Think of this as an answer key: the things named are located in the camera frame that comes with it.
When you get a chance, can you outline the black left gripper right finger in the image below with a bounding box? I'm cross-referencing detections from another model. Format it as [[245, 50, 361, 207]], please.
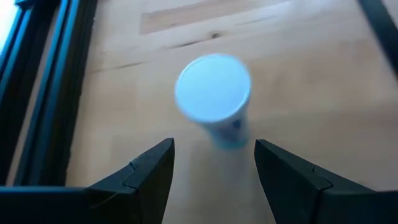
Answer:
[[254, 139, 398, 224]]

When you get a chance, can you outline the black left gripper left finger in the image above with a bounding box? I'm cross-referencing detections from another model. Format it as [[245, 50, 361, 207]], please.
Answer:
[[85, 138, 175, 224]]

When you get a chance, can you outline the blue medicine bottle white cap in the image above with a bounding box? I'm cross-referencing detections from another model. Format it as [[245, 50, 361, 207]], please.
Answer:
[[174, 53, 252, 151]]

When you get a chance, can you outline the black aluminium rig frame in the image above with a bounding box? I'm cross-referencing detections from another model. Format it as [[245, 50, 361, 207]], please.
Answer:
[[0, 0, 99, 187]]

